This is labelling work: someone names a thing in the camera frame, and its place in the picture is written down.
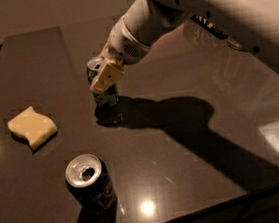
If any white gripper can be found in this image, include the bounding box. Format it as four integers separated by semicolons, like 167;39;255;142
89;17;150;93

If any green soda can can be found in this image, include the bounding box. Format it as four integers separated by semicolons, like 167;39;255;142
87;57;118;108

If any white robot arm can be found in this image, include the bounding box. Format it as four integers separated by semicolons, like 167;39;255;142
89;0;279;94

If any blue pepsi can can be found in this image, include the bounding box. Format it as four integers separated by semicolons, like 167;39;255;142
65;154;116;216

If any yellow sponge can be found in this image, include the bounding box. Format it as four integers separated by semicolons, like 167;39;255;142
7;107;58;151

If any black wire napkin basket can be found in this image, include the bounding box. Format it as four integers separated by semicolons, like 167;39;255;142
191;15;228;40

